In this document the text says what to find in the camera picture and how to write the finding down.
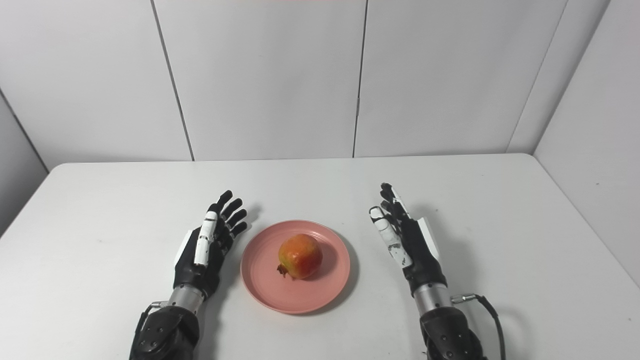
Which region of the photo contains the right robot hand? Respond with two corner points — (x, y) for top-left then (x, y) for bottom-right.
(369, 182), (448, 297)

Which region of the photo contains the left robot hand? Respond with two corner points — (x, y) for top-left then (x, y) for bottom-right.
(172, 190), (249, 301)

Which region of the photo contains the pink plate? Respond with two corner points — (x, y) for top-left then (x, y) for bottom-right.
(240, 220), (352, 315)

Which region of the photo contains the red-yellow apple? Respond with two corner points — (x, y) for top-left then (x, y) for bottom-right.
(276, 233), (324, 281)

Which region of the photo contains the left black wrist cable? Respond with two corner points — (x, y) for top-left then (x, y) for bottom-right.
(129, 300), (169, 358)

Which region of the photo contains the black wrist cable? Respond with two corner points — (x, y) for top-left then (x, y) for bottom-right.
(450, 293), (507, 360)
(129, 300), (169, 358)

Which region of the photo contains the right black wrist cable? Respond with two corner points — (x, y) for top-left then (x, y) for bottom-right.
(450, 293), (507, 360)

